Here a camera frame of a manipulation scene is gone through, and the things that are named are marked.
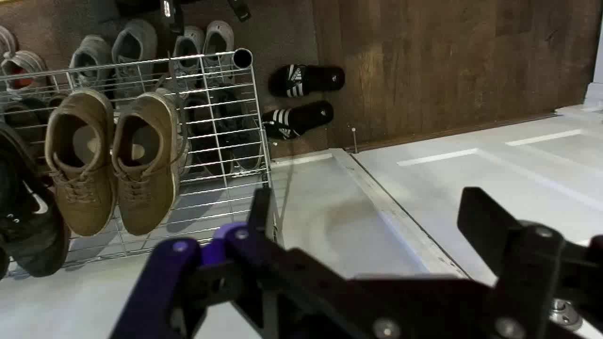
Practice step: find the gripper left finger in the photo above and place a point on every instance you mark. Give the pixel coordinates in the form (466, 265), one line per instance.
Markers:
(165, 282)

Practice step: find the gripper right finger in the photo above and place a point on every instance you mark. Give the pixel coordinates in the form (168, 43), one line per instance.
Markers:
(527, 263)

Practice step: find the silver door knob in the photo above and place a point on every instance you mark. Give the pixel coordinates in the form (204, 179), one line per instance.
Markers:
(564, 311)

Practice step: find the tan suede shoe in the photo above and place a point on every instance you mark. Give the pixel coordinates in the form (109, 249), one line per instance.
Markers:
(150, 197)
(87, 202)

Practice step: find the white door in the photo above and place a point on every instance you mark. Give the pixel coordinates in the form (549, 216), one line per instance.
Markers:
(471, 197)

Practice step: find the black sneaker with white mark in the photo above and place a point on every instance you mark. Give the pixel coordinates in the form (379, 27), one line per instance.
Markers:
(33, 235)

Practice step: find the black shoe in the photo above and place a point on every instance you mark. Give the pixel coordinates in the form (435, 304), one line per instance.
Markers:
(245, 136)
(200, 127)

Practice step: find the door stop pin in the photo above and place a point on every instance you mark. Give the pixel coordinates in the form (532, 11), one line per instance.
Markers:
(354, 141)

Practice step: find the black striped slide sandal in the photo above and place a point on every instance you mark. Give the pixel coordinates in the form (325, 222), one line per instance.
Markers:
(320, 77)
(311, 115)

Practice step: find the grey sneaker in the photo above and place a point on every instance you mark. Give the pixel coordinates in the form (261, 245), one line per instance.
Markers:
(139, 35)
(221, 33)
(94, 49)
(191, 40)

